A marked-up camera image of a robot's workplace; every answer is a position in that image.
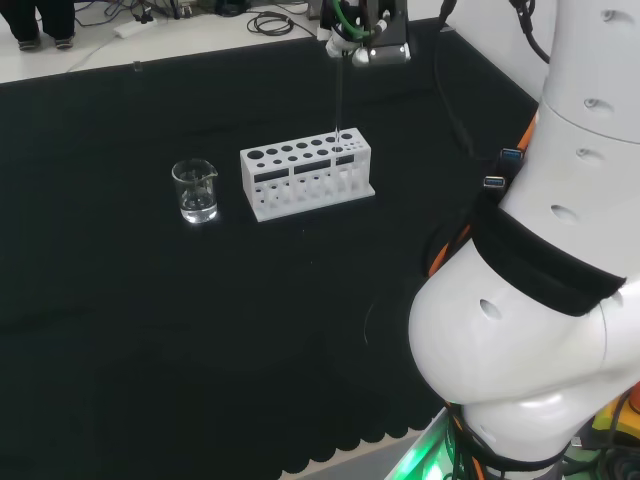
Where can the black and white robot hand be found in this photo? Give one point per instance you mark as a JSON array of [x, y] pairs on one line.
[[387, 35]]

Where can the person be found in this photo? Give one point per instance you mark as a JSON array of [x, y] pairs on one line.
[[50, 20]]

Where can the white power strip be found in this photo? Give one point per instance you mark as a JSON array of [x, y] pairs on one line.
[[132, 29]]

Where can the clear glass rod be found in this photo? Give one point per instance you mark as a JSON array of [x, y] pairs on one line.
[[339, 100]]

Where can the black bench cloth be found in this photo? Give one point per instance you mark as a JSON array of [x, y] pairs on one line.
[[150, 325]]

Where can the small clear glass beaker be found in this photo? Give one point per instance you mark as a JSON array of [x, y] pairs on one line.
[[197, 206]]

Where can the white test tube rack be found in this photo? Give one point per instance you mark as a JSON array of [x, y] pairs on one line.
[[310, 210]]

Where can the yellow stop button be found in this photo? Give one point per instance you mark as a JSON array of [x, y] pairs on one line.
[[607, 417]]

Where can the metal base plate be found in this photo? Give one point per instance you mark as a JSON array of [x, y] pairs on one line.
[[415, 460]]

